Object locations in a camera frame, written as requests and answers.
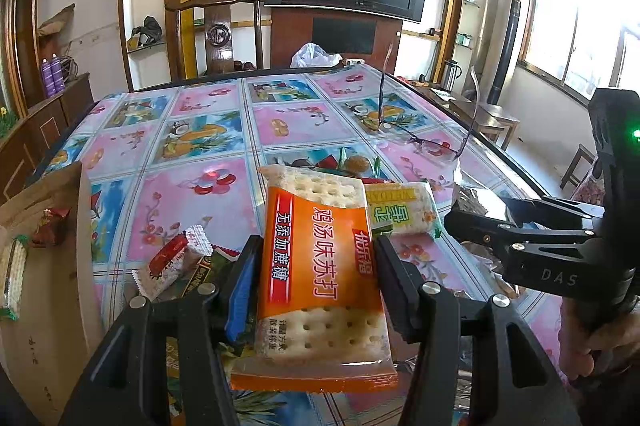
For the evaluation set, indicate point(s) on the green box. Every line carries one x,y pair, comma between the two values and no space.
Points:
465,40

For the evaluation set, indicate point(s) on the wooden cabinet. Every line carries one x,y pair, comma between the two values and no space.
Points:
45,121

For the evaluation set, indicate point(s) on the wooden chair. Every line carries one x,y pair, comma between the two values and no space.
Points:
217,34

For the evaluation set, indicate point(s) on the wooden side table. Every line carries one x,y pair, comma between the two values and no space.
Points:
492,114

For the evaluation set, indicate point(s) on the purple bottle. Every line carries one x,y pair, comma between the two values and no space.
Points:
47,79
58,74

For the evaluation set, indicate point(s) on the white plastic bag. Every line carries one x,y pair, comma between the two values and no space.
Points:
312,55

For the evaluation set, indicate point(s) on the red white snack packet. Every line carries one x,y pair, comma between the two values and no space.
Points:
170,256

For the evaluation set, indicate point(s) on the silver foil packet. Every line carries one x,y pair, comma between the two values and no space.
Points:
470,203

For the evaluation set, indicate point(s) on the cardboard box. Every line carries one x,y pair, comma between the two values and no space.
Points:
50,306

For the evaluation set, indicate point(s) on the dark bag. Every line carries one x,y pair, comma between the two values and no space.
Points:
150,29

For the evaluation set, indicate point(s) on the green yellow cracker packet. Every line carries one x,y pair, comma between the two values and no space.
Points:
400,211

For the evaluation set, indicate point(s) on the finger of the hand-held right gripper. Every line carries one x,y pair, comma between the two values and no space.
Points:
550,276
550,208

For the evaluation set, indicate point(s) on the wooden stool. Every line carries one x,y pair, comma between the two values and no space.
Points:
582,156

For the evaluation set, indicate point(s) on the eyeglasses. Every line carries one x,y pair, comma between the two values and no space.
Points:
432,146

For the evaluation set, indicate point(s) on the person's right hand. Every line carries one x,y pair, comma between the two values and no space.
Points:
615,341

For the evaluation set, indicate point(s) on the dark green snack packet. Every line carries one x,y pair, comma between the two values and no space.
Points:
210,266

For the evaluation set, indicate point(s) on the standing air conditioner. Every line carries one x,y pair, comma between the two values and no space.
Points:
510,46

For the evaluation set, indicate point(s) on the window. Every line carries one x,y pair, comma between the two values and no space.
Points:
575,31

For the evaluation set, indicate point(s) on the steel kettle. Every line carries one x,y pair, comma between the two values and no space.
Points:
451,74

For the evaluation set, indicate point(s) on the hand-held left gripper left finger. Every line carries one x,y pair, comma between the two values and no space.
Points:
240,286

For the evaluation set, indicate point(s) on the brown paper bag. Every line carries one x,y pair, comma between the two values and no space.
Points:
57,21

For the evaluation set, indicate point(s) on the printed tablecloth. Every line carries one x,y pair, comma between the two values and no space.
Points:
200,206

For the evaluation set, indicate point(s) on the green-edged cracker packet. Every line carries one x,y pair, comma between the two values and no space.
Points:
14,276

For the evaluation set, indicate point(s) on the orange cracker packet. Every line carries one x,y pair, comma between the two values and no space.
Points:
310,266

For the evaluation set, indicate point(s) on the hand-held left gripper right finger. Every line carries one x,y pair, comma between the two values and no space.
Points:
395,278

